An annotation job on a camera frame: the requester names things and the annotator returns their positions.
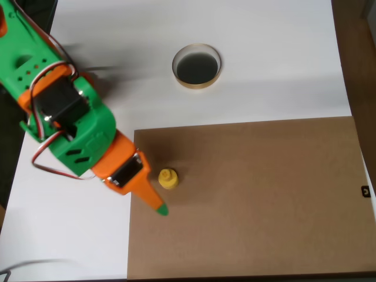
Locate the small yellow plastic piece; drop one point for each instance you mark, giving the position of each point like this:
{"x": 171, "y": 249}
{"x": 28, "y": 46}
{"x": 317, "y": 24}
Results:
{"x": 169, "y": 179}

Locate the round dish, dark inside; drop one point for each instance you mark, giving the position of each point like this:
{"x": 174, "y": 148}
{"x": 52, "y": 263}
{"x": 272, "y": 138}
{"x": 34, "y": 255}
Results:
{"x": 196, "y": 67}

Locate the small black clip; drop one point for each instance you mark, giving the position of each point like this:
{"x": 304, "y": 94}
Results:
{"x": 365, "y": 191}

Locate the orange gripper, black servo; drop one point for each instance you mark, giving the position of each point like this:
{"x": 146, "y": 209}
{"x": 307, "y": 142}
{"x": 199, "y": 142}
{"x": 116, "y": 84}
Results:
{"x": 127, "y": 174}

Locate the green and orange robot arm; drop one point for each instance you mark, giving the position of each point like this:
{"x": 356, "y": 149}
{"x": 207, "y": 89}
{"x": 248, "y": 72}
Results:
{"x": 97, "y": 126}

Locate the brown fibreboard sheet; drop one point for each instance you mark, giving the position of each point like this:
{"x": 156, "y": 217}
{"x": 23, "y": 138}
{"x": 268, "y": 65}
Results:
{"x": 249, "y": 205}

